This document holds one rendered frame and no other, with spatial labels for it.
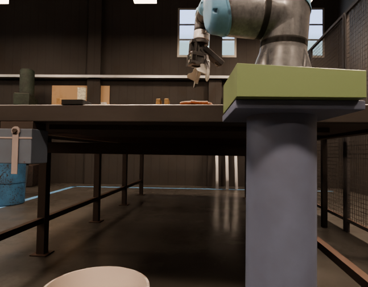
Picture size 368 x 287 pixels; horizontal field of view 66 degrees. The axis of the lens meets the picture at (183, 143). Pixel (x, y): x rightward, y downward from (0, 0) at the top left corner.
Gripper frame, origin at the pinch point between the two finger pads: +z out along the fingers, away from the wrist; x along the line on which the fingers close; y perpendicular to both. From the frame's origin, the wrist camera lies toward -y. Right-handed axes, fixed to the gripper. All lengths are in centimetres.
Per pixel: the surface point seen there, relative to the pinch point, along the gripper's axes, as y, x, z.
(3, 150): 74, 8, 36
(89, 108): 48, 19, 19
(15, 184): 134, -326, 96
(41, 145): 62, 7, 33
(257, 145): 9, 62, 28
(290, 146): 4, 68, 28
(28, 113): 67, 10, 22
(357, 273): -63, 33, 74
